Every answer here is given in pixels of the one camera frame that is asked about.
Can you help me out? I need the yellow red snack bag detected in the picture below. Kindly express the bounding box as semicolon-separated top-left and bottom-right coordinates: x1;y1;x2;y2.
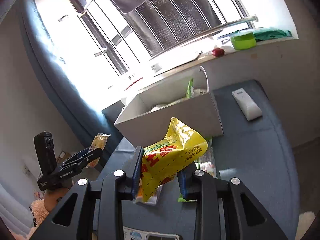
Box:
134;117;208;205

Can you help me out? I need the small pastry packet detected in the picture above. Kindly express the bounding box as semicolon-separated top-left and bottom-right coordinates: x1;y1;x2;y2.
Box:
86;133;111;168

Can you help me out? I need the white noodle snack bag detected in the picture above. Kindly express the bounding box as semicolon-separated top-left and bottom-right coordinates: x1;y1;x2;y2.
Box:
151;87;207;112

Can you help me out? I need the pink fuzzy sleeve forearm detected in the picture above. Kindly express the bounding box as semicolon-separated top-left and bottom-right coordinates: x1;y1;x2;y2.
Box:
11;199;49;240

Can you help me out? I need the left hand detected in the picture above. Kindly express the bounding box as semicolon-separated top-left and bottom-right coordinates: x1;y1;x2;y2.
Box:
44;180;74;212

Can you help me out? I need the clear green label packet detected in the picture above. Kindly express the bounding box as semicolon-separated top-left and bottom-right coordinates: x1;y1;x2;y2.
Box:
195;137;217;178

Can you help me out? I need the white cardboard storage box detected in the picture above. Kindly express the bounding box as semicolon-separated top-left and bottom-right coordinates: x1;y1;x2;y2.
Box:
114;66;223;146

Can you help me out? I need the blue grey sofa cushion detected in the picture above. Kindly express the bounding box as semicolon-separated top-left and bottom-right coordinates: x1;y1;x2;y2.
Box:
100;79;301;240

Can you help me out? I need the green snack bag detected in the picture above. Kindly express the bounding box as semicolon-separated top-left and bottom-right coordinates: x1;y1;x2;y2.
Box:
185;78;194;99

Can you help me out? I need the blue curtain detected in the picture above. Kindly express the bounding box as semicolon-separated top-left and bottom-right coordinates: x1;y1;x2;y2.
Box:
17;0;123;159

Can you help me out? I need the white remote control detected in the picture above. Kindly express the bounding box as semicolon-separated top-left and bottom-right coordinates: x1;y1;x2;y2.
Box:
232;88;263;121

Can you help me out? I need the grey cardboard sheet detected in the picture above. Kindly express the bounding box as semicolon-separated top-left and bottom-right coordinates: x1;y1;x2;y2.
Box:
151;51;201;68

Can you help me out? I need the red apple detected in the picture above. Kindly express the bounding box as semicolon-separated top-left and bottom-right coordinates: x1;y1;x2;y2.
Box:
212;48;225;57

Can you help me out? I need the white fluffy rug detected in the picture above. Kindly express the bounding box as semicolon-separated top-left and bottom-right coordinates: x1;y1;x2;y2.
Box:
295;211;316;240

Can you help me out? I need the dark hanging towel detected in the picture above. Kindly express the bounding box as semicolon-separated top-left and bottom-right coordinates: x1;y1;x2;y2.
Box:
110;0;221;56

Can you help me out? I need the green lidded container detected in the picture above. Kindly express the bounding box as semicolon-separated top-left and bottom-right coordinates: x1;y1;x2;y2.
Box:
231;31;257;50

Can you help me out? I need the green wet wipes pack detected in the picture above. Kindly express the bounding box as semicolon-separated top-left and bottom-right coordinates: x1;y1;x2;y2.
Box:
252;28;292;42

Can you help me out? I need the metal window rail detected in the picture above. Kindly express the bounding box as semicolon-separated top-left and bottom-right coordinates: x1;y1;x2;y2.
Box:
82;0;259;63

